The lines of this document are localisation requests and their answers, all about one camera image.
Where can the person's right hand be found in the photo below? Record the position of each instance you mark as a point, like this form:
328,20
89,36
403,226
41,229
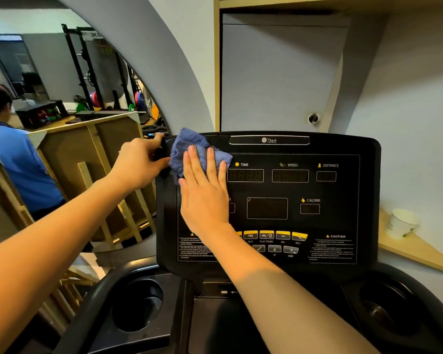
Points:
205,199

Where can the person's left hand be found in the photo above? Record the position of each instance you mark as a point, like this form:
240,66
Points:
133,165

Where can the person's right little finger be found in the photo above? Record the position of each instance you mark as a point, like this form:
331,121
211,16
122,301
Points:
223,175

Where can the person's right thumb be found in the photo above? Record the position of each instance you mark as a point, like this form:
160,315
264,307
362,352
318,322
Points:
182,191

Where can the person's right middle finger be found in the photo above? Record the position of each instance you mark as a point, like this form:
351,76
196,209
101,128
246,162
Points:
200,162

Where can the person's left thumb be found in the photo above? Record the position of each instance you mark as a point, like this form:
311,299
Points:
159,164

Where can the blue cleaning cloth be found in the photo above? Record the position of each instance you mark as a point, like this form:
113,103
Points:
184,147

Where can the black treadmill console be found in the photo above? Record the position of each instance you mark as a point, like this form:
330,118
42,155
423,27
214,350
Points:
299,217

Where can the person's left forearm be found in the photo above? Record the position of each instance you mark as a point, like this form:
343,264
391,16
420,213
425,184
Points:
40,254

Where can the person's right forearm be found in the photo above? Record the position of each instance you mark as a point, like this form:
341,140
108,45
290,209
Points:
280,302

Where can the blue weight plate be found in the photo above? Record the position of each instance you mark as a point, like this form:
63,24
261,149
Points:
140,101

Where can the large wooden crate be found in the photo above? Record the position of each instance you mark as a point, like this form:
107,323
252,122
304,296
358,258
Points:
85,151

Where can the red weight plate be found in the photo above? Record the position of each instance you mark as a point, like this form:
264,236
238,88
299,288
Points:
95,99

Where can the green weight plate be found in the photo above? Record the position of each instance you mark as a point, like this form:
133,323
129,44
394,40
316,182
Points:
82,107

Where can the round cabinet lock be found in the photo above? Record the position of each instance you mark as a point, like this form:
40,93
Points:
313,118

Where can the grey cabinet door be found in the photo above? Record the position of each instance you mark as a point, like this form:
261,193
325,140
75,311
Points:
277,77

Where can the black squat rack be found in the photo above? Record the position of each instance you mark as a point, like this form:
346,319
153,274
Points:
92,62

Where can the white paper cup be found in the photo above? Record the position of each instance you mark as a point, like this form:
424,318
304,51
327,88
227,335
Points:
401,224

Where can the wooden corner shelf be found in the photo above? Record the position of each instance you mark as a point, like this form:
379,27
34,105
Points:
421,250

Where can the arched wall mirror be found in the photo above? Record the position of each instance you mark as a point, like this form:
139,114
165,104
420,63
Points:
59,77

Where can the wooden slat frame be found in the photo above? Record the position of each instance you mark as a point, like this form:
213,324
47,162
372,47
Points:
3,202

